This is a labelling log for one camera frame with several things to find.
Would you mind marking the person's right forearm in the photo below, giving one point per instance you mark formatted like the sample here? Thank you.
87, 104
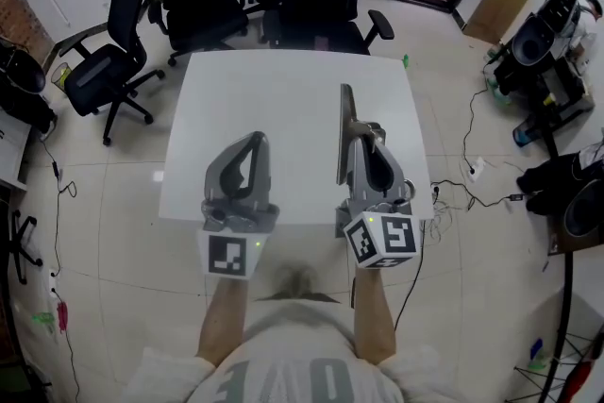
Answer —
375, 316

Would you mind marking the mesh waste bin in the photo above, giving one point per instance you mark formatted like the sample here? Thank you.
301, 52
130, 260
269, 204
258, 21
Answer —
60, 78

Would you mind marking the red plastic item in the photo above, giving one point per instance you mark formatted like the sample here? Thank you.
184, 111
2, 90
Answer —
62, 316

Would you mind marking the black curved pole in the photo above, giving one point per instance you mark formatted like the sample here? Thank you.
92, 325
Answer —
564, 311

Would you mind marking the brown cardboard sheet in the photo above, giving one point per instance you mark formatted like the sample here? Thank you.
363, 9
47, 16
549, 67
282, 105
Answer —
498, 5

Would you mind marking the white side desk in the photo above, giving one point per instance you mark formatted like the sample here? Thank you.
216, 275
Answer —
11, 151

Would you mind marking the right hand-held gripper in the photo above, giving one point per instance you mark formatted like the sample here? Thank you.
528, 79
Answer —
401, 236

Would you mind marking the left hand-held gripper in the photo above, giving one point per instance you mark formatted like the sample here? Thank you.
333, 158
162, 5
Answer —
226, 255

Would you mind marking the red frame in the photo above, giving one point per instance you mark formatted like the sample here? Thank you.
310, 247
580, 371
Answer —
578, 380

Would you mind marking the brown wooden desk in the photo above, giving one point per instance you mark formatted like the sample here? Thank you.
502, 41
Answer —
566, 243

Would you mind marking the black chair base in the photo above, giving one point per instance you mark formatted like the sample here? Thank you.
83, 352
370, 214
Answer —
21, 245

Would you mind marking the blue and green bottle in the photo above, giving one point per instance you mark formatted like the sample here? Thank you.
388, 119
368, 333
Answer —
537, 351

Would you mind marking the person's left forearm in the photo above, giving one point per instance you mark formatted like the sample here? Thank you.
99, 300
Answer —
224, 321

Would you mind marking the person's white printed shirt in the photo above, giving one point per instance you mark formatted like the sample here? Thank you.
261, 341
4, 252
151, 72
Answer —
292, 358

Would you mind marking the white power strip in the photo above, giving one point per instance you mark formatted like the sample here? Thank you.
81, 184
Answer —
53, 283
476, 169

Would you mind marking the green plastic item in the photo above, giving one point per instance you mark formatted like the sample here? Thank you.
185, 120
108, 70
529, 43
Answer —
43, 320

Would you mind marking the black office chair with headrest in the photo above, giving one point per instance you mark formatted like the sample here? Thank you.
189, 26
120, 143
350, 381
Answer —
108, 71

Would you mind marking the white table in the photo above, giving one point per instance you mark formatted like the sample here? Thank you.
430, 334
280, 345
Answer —
283, 99

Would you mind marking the grey metal tool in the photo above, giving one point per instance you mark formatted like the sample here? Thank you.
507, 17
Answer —
346, 122

